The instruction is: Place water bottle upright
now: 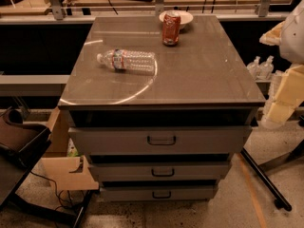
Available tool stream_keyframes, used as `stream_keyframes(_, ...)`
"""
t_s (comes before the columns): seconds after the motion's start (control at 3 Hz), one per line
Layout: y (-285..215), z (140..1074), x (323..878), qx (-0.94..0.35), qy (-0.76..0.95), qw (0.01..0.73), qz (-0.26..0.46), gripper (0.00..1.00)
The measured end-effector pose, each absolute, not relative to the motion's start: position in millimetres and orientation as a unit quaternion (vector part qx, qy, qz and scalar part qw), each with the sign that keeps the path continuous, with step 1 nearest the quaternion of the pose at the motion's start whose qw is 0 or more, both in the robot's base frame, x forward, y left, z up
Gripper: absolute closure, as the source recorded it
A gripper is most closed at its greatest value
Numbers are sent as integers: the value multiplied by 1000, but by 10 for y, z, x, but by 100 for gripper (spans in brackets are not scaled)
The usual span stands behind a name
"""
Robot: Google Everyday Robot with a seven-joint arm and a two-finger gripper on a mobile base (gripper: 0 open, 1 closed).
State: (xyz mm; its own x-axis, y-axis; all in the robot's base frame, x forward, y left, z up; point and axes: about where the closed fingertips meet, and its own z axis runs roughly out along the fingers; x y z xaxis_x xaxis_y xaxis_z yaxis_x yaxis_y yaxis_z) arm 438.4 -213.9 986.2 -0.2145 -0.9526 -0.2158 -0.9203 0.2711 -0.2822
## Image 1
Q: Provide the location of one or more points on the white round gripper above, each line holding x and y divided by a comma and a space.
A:
293, 40

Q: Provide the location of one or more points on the clear plastic water bottle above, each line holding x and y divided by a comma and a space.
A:
128, 60

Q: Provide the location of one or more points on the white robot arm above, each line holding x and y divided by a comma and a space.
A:
272, 37

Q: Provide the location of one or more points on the clear spray bottle right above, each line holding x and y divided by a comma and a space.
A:
265, 69

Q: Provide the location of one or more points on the clear spray bottle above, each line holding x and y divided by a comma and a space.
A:
265, 69
253, 67

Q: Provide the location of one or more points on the clear spray bottle left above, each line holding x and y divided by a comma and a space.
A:
253, 67

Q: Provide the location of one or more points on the black stand leg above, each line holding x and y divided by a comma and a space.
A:
280, 202

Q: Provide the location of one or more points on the white ceramic bowl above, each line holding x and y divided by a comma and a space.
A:
185, 17

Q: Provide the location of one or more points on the grey drawer cabinet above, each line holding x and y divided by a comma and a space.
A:
199, 82

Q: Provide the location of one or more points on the red soda can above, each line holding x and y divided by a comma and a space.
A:
171, 28

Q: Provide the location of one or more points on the bottom grey drawer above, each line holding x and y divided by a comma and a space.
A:
158, 193

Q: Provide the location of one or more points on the grey drawer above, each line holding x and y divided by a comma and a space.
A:
160, 141
158, 193
162, 171

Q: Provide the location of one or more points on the middle grey drawer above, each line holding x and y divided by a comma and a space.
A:
162, 171

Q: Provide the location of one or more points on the top grey drawer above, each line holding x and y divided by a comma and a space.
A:
160, 141

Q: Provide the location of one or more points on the brown cardboard box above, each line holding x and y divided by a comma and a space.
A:
70, 173

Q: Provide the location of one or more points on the dark brown chair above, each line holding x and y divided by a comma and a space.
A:
22, 145

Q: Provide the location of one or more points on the grey metal shelf rail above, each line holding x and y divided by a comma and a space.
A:
32, 85

